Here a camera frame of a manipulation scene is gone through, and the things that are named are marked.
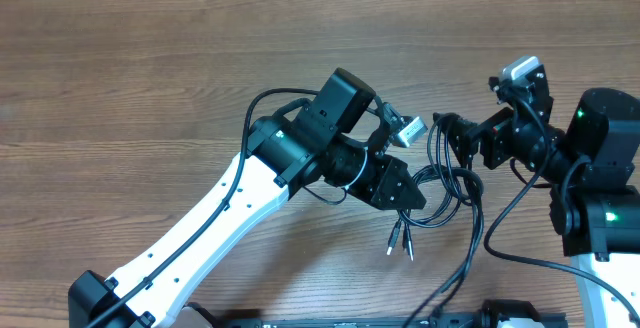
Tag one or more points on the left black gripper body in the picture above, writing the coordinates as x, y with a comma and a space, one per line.
378, 179

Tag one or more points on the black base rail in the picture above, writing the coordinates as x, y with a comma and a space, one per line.
494, 313

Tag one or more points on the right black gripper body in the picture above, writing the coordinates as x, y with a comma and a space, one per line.
499, 146

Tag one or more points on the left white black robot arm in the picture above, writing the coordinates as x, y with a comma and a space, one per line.
339, 134

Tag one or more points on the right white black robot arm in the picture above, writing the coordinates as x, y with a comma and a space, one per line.
593, 208

